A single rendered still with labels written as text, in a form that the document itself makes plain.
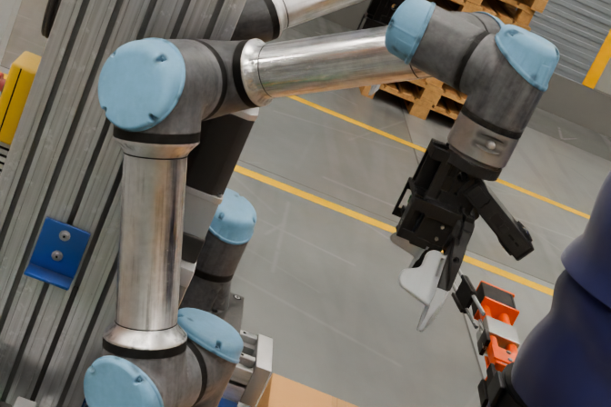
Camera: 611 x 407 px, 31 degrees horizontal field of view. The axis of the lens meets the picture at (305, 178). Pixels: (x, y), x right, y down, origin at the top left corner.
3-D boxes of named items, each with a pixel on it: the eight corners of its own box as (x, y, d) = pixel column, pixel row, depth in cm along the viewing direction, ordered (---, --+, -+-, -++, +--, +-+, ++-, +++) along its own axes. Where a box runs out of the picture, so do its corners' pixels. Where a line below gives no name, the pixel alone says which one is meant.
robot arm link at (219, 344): (232, 404, 170) (265, 332, 166) (184, 431, 158) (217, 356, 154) (173, 362, 174) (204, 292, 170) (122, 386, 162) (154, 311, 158)
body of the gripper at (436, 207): (389, 216, 134) (431, 130, 130) (452, 242, 135) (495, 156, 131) (394, 242, 126) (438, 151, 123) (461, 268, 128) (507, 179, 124)
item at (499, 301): (508, 333, 210) (520, 312, 209) (473, 319, 210) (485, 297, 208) (504, 314, 218) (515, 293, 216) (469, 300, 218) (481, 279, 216)
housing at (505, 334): (511, 364, 198) (522, 344, 197) (476, 351, 198) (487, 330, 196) (506, 347, 205) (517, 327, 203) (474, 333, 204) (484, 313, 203)
